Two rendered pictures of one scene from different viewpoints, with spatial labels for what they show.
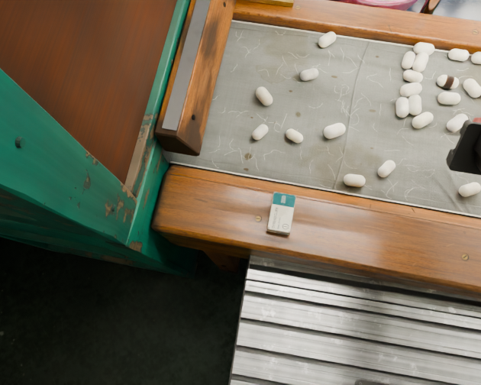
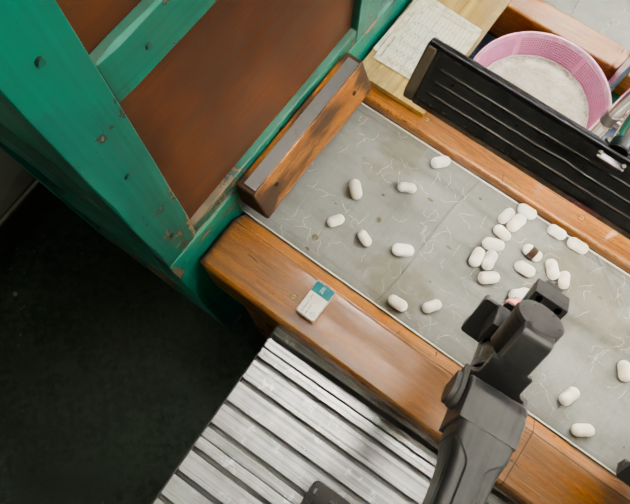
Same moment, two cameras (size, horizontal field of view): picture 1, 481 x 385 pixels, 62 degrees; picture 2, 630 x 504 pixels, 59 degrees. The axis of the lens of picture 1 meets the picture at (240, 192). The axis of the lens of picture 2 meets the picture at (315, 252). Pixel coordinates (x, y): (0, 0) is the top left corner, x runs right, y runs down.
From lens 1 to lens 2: 0.30 m
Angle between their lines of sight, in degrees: 4
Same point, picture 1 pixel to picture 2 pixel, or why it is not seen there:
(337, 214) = (365, 325)
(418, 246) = (421, 386)
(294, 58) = (402, 165)
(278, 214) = (311, 301)
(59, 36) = (185, 109)
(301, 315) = (296, 401)
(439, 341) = (407, 484)
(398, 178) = (440, 320)
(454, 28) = (564, 205)
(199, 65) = (303, 141)
